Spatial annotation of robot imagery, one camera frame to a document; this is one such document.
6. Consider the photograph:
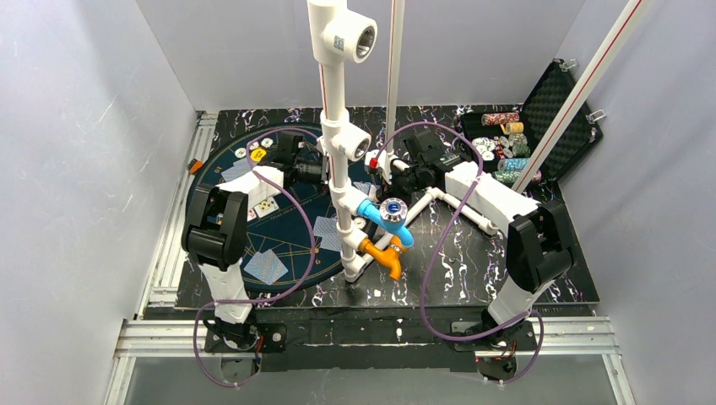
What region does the yellow button chip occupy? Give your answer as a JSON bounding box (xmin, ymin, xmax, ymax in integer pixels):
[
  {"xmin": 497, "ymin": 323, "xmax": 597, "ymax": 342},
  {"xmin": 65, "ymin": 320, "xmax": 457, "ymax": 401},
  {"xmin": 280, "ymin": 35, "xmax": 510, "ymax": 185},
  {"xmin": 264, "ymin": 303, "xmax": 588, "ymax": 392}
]
[{"xmin": 250, "ymin": 148, "xmax": 268, "ymax": 163}]

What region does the blue back card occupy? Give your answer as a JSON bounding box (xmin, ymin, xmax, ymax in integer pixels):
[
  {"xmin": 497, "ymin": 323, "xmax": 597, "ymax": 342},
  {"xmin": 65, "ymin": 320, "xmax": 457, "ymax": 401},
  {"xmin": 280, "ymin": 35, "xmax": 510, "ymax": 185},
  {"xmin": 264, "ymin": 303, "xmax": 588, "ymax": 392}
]
[
  {"xmin": 244, "ymin": 250, "xmax": 276, "ymax": 280},
  {"xmin": 320, "ymin": 232, "xmax": 342, "ymax": 252},
  {"xmin": 233, "ymin": 159, "xmax": 253, "ymax": 172},
  {"xmin": 257, "ymin": 253, "xmax": 288, "ymax": 285},
  {"xmin": 221, "ymin": 166, "xmax": 251, "ymax": 183},
  {"xmin": 313, "ymin": 216, "xmax": 338, "ymax": 238}
]

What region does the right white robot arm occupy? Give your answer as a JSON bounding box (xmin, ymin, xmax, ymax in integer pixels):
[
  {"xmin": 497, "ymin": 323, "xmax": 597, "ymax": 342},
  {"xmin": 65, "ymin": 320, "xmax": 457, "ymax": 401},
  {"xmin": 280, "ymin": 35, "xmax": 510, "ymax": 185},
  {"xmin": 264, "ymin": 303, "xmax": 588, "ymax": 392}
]
[{"xmin": 392, "ymin": 130, "xmax": 577, "ymax": 330}]

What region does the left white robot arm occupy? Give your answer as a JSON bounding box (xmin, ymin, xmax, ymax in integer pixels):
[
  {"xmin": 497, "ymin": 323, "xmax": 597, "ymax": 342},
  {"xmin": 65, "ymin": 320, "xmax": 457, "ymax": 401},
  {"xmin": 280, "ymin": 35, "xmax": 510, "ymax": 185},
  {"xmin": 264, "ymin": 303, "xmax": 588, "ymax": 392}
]
[{"xmin": 181, "ymin": 128, "xmax": 326, "ymax": 325}]

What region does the loose white chips pile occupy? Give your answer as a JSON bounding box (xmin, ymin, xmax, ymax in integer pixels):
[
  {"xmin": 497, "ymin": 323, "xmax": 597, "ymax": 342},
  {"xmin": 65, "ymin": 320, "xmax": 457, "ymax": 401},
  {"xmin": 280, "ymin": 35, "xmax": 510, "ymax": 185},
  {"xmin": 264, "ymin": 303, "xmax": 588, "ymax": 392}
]
[{"xmin": 472, "ymin": 136, "xmax": 513, "ymax": 161}]

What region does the blue pipe valve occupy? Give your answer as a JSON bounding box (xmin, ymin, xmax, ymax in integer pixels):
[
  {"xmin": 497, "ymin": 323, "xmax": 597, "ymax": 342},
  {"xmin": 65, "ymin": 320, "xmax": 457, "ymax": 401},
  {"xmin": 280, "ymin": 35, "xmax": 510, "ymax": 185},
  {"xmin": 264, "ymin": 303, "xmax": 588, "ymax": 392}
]
[{"xmin": 356, "ymin": 197, "xmax": 415, "ymax": 248}]

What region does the round blue poker mat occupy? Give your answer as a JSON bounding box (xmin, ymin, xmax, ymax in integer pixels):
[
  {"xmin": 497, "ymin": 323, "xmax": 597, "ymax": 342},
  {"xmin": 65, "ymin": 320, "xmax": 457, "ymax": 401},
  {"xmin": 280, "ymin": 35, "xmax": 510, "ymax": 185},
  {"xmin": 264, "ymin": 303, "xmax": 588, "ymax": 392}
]
[{"xmin": 185, "ymin": 123, "xmax": 383, "ymax": 294}]

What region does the red chip row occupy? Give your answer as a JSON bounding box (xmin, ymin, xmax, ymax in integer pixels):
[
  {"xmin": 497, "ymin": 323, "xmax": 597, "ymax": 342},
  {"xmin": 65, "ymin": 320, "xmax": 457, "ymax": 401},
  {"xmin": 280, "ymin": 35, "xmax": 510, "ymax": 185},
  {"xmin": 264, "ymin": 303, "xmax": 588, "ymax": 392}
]
[{"xmin": 480, "ymin": 111, "xmax": 520, "ymax": 126}]

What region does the green pink chip row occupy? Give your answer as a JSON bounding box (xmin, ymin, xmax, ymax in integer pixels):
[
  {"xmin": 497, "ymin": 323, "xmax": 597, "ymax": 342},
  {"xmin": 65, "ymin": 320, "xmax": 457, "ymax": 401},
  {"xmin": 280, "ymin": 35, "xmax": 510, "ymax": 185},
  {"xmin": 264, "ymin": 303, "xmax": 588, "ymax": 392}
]
[{"xmin": 491, "ymin": 170, "xmax": 542, "ymax": 186}]

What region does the light blue chip row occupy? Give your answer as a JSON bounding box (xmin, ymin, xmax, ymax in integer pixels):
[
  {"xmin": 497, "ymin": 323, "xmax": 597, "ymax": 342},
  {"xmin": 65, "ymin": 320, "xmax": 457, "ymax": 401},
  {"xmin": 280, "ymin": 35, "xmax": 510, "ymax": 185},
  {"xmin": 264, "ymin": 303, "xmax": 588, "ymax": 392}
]
[{"xmin": 497, "ymin": 158, "xmax": 529, "ymax": 172}]

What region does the yellow chip stack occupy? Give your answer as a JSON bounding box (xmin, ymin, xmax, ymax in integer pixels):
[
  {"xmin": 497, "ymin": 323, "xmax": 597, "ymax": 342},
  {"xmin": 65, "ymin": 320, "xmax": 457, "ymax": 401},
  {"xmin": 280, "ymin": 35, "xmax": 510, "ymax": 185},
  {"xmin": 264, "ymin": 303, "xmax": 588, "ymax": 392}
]
[{"xmin": 503, "ymin": 121, "xmax": 524, "ymax": 134}]

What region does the green chip stack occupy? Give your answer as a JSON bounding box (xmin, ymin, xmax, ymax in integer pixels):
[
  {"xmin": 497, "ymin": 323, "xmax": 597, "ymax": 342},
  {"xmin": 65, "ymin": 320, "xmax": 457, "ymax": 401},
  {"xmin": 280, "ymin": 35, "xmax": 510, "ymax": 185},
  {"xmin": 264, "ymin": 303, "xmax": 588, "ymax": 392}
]
[{"xmin": 508, "ymin": 133, "xmax": 531, "ymax": 158}]

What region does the orange pipe valve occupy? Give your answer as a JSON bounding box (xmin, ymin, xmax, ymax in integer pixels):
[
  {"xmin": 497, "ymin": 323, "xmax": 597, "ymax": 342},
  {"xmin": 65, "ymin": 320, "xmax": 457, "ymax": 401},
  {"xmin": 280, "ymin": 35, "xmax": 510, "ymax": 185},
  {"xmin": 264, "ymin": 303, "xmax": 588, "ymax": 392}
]
[{"xmin": 359, "ymin": 236, "xmax": 407, "ymax": 281}]

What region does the orange black clamp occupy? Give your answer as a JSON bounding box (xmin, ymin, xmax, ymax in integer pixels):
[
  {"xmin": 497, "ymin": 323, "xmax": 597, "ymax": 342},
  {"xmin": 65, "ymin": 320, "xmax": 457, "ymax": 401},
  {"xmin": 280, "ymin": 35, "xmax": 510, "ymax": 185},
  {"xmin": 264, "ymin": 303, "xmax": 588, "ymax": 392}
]
[{"xmin": 187, "ymin": 159, "xmax": 203, "ymax": 175}]

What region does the black chip case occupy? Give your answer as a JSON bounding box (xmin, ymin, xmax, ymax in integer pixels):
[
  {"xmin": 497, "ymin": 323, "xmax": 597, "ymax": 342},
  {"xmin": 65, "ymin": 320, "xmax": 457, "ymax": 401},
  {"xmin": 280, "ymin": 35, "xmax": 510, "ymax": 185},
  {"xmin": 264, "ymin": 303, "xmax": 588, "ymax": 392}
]
[{"xmin": 458, "ymin": 58, "xmax": 604, "ymax": 181}]

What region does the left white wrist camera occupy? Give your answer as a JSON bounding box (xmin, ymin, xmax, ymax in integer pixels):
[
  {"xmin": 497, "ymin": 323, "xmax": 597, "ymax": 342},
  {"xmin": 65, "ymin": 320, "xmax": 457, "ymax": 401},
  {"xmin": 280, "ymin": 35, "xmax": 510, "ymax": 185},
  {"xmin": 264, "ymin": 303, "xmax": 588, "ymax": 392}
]
[{"xmin": 316, "ymin": 136, "xmax": 328, "ymax": 157}]

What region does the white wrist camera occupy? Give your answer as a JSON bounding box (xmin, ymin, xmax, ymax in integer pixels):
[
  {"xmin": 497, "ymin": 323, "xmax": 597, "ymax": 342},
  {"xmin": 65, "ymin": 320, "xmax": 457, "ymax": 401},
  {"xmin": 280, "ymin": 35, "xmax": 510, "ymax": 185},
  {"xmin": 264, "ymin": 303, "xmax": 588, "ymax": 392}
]
[
  {"xmin": 316, "ymin": 136, "xmax": 328, "ymax": 157},
  {"xmin": 364, "ymin": 149, "xmax": 397, "ymax": 184}
]

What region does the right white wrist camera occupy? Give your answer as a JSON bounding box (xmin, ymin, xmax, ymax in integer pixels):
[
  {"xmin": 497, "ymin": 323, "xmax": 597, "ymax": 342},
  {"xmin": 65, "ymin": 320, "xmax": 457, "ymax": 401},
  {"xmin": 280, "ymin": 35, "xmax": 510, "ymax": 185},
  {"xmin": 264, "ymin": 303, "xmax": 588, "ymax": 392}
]
[{"xmin": 364, "ymin": 149, "xmax": 397, "ymax": 184}]

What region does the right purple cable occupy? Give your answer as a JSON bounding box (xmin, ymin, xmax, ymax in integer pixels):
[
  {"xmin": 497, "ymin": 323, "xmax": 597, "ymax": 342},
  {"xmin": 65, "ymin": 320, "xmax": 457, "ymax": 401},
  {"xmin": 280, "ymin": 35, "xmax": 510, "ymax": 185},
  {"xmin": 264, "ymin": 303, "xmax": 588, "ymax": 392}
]
[{"xmin": 373, "ymin": 121, "xmax": 545, "ymax": 385}]

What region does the purple cable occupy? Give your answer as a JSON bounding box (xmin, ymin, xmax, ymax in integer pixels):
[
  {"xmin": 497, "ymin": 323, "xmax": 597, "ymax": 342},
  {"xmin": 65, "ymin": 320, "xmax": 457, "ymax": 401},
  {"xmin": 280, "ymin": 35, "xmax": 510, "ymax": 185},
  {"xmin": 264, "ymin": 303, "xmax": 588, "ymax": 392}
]
[
  {"xmin": 193, "ymin": 126, "xmax": 317, "ymax": 389},
  {"xmin": 373, "ymin": 121, "xmax": 545, "ymax": 385}
]

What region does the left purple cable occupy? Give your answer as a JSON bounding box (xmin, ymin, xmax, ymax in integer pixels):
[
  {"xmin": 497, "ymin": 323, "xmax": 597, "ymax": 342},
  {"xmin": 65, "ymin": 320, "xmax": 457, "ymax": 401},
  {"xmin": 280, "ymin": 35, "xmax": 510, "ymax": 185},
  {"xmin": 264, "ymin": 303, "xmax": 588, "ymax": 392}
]
[{"xmin": 193, "ymin": 126, "xmax": 317, "ymax": 389}]

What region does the white PVC pipe frame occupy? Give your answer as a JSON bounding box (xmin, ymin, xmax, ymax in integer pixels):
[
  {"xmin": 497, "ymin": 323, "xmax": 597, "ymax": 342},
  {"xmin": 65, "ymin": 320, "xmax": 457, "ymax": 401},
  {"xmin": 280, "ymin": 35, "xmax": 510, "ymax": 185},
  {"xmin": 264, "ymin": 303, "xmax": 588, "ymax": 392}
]
[{"xmin": 307, "ymin": 1, "xmax": 651, "ymax": 282}]

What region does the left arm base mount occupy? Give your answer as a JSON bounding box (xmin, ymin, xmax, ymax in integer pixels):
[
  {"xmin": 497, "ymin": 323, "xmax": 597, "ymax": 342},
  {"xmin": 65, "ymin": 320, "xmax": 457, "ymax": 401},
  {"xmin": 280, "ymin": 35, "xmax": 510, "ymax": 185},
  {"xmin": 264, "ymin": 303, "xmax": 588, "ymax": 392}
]
[{"xmin": 198, "ymin": 315, "xmax": 288, "ymax": 354}]

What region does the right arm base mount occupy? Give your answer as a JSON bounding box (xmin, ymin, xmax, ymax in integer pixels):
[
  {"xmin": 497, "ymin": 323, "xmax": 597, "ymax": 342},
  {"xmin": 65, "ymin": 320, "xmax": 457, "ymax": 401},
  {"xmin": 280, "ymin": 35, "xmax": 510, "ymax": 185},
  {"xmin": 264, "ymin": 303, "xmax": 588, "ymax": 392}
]
[{"xmin": 449, "ymin": 321, "xmax": 543, "ymax": 384}]

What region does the aluminium frame rail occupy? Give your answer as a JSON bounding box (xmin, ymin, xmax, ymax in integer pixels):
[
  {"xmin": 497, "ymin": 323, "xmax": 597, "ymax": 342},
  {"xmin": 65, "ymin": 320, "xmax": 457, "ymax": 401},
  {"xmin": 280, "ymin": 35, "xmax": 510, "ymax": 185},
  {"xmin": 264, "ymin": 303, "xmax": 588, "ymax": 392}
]
[{"xmin": 103, "ymin": 111, "xmax": 639, "ymax": 405}]

